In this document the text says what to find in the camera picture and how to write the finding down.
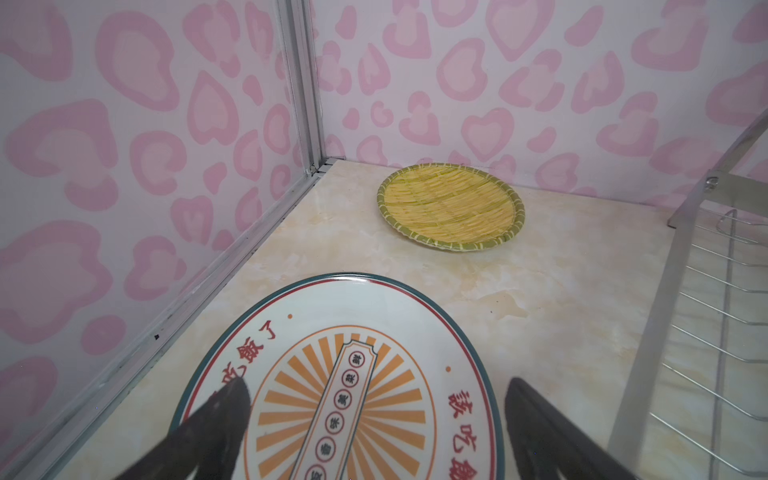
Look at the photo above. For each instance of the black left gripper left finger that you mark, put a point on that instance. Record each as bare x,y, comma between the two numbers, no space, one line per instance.
206,445

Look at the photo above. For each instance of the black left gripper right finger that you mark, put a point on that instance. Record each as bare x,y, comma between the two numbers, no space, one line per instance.
547,445

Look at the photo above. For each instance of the white plate orange sunburst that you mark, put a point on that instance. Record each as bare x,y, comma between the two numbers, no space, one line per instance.
354,376

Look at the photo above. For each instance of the green rimmed woven bamboo plate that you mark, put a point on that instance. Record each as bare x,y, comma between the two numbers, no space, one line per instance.
451,207

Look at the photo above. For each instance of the stainless steel dish rack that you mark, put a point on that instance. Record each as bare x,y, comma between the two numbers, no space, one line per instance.
695,402

